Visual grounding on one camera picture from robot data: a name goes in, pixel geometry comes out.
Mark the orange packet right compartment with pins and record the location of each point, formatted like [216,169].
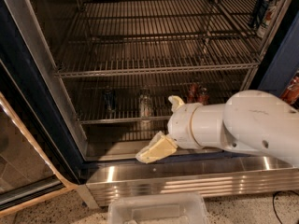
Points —
[291,94]

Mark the clear glass bottle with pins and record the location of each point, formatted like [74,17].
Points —
[145,105]

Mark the bottom wire fridge shelf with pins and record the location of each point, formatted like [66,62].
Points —
[88,94]

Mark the red soda can rear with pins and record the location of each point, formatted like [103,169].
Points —
[192,93]

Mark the wire fridge shelf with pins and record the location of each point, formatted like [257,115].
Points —
[162,19]
[88,94]
[127,55]

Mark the glass fridge door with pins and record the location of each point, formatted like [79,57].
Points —
[29,172]

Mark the white can top shelf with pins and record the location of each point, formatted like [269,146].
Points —
[268,16]

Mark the stainless steel fridge base grille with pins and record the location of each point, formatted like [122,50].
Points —
[210,177]

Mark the middle wire fridge shelf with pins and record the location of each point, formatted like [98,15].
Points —
[127,55]

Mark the upper wire fridge shelf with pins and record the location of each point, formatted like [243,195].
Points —
[162,19]

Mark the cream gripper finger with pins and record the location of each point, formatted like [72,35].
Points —
[176,102]
[159,147]

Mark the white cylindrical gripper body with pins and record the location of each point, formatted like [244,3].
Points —
[179,123]

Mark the dark blue can top shelf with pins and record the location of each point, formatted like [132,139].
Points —
[258,13]

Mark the blue pepsi can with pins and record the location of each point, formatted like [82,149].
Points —
[110,99]

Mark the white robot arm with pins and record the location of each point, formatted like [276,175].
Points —
[250,122]

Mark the red soda can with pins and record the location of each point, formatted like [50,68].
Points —
[192,93]
[203,96]

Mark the clear plastic bin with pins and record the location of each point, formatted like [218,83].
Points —
[176,208]

